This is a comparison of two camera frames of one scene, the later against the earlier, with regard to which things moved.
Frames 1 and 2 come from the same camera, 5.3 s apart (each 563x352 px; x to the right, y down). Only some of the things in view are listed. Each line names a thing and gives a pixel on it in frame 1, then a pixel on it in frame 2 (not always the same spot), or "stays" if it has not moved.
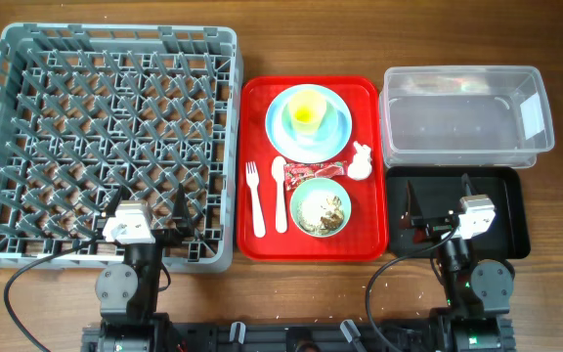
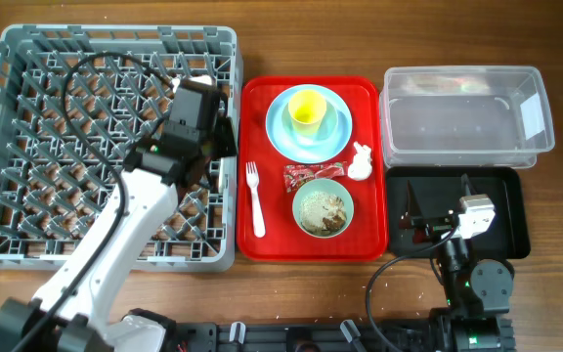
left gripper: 183,221 to 227,134
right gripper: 413,217 stays
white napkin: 361,166 stays
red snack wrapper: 294,172 stays
